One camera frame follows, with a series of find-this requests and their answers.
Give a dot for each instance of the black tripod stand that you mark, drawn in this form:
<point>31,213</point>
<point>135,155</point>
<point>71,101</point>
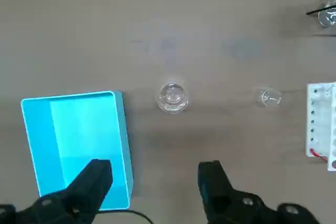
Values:
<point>319,11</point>

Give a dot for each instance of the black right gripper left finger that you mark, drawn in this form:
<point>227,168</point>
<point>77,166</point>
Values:
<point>89,182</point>

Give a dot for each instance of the large glass beaker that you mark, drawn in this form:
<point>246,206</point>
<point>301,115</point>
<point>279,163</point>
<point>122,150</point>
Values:
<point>172,98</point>

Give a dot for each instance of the blue plastic bin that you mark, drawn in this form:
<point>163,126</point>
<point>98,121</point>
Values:
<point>78,129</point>

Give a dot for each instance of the small glass beaker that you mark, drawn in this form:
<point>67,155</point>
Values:
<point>267,98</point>

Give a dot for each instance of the white test tube rack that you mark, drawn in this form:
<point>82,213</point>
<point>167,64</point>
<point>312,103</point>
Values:
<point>319,119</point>

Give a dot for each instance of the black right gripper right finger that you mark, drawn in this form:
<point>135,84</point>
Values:
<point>215,190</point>

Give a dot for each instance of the red stirring stick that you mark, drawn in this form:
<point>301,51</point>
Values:
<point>315,153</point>

